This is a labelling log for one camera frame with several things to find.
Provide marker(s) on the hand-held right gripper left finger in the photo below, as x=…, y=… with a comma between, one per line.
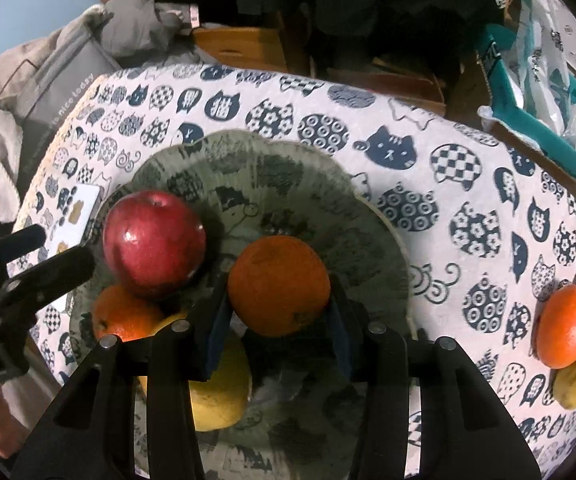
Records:
x=217, y=330

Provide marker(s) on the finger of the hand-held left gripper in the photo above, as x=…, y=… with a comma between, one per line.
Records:
x=52, y=272
x=12, y=245

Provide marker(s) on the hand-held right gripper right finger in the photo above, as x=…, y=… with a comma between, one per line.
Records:
x=340, y=330

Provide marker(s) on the yellow lemon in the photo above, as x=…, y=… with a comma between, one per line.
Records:
x=222, y=400

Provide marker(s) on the orange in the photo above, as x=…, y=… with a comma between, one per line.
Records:
x=122, y=315
x=565, y=325
x=278, y=285

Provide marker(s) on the dark glass bowl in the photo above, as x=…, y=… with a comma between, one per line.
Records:
x=278, y=195

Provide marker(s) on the white sticker card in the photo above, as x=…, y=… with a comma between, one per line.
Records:
x=87, y=195

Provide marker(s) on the grey tote bag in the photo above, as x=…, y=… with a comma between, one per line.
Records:
x=67, y=105

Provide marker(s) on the cat-print tablecloth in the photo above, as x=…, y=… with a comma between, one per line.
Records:
x=468, y=185

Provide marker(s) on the grey crumpled clothes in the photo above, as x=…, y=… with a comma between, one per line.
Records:
x=137, y=20

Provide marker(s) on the wooden drawer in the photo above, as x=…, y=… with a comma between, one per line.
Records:
x=243, y=47

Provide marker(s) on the teal plastic basket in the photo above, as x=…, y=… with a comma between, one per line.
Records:
x=508, y=90

